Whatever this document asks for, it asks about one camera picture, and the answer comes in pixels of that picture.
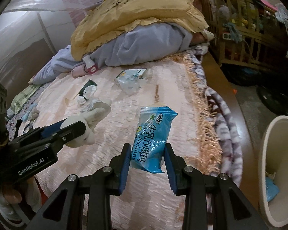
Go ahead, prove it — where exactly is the small white plush toy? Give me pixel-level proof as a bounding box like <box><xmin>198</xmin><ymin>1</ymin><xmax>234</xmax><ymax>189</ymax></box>
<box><xmin>60</xmin><ymin>99</ymin><xmax>112</xmax><ymax>148</ymax></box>

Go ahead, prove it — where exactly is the striped fringed blanket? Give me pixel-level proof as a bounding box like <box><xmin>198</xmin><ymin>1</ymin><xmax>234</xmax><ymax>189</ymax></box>
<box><xmin>170</xmin><ymin>44</ymin><xmax>243</xmax><ymax>185</ymax></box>

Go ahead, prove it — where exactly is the light blue duvet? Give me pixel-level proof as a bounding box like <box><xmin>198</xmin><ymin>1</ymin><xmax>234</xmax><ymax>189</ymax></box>
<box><xmin>28</xmin><ymin>22</ymin><xmax>208</xmax><ymax>86</ymax></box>

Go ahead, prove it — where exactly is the person left hand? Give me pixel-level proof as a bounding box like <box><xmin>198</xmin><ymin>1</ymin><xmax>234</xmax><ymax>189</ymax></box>
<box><xmin>0</xmin><ymin>177</ymin><xmax>42</xmax><ymax>223</ymax></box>

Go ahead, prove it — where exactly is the green plaid pillow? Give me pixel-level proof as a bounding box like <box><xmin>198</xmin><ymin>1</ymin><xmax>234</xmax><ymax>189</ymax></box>
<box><xmin>10</xmin><ymin>84</ymin><xmax>41</xmax><ymax>114</ymax></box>

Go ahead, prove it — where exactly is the wooden baby crib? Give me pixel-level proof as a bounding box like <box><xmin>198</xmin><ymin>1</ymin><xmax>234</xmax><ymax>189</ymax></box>
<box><xmin>201</xmin><ymin>0</ymin><xmax>288</xmax><ymax>70</ymax></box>

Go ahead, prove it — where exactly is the dark green torn wrapper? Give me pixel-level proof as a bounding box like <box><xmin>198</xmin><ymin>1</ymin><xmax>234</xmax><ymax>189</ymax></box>
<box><xmin>77</xmin><ymin>80</ymin><xmax>97</xmax><ymax>105</ymax></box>

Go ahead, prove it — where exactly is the blue ice cream wrapper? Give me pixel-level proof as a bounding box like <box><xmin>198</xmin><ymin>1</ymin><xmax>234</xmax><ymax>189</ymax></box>
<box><xmin>131</xmin><ymin>106</ymin><xmax>178</xmax><ymax>174</ymax></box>

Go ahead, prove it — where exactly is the blue snack wrapper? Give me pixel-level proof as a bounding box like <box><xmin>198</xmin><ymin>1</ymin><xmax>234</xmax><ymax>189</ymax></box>
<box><xmin>265</xmin><ymin>177</ymin><xmax>279</xmax><ymax>202</ymax></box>

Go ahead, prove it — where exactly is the yellow quilted blanket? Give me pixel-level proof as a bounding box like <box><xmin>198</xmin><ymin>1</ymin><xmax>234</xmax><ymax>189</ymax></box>
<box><xmin>71</xmin><ymin>0</ymin><xmax>209</xmax><ymax>61</ymax></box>

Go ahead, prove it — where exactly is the cream round trash bin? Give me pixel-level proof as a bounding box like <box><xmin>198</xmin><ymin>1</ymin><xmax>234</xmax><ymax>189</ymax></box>
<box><xmin>258</xmin><ymin>116</ymin><xmax>288</xmax><ymax>227</ymax></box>

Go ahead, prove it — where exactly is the crumpled clear plastic packaging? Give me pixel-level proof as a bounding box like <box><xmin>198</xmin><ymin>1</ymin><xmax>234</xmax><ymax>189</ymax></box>
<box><xmin>114</xmin><ymin>69</ymin><xmax>151</xmax><ymax>96</ymax></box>

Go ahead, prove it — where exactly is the wooden popsicle stick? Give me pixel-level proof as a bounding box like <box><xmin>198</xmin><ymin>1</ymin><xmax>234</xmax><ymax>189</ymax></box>
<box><xmin>154</xmin><ymin>85</ymin><xmax>160</xmax><ymax>103</ymax></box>

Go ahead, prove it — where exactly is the small white pink bottle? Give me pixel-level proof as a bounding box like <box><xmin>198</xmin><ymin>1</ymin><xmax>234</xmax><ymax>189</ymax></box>
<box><xmin>83</xmin><ymin>55</ymin><xmax>98</xmax><ymax>74</ymax></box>

